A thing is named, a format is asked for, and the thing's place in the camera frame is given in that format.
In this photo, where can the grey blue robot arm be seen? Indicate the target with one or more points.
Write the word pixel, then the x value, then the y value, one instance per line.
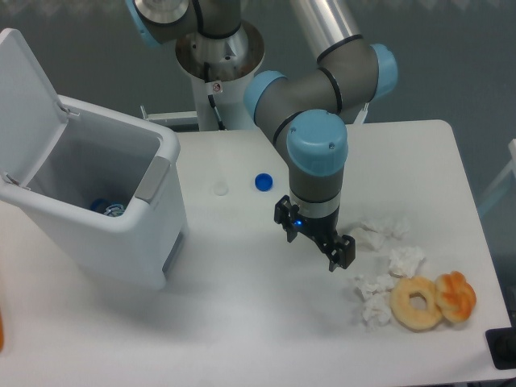
pixel 301 119

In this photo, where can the crumpled white tissue middle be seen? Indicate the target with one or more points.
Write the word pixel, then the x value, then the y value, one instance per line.
pixel 404 261

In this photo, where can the orange glazed twisted bread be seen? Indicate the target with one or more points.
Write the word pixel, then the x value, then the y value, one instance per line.
pixel 454 296

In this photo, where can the trash inside can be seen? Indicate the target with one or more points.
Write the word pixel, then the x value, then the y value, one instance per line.
pixel 110 209

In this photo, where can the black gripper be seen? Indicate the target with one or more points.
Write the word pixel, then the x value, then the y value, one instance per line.
pixel 339 249

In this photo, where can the crumpled white tissue bottom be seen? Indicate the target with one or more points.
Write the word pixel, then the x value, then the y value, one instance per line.
pixel 375 293

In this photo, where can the white trash can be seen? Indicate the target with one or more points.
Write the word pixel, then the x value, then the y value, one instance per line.
pixel 106 154

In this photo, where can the black device at corner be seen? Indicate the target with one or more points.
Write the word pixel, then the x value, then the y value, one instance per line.
pixel 501 343

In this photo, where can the orange object at edge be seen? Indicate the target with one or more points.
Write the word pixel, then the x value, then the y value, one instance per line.
pixel 2 332

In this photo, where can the plain ring donut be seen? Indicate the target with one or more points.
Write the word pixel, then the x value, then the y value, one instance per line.
pixel 413 303

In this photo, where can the crumpled white tissue top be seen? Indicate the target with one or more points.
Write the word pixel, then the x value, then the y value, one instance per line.
pixel 372 233

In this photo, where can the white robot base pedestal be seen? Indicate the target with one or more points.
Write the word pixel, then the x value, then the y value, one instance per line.
pixel 220 70

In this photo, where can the blue bottle cap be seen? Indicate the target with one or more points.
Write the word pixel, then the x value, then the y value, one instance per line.
pixel 263 182

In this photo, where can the crumpled white tissue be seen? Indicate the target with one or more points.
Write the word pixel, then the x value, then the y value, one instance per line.
pixel 372 233
pixel 375 293
pixel 404 261

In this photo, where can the white frame at right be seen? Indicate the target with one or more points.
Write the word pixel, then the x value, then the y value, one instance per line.
pixel 500 185

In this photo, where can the white trash can lid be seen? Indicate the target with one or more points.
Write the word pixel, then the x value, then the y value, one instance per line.
pixel 32 115

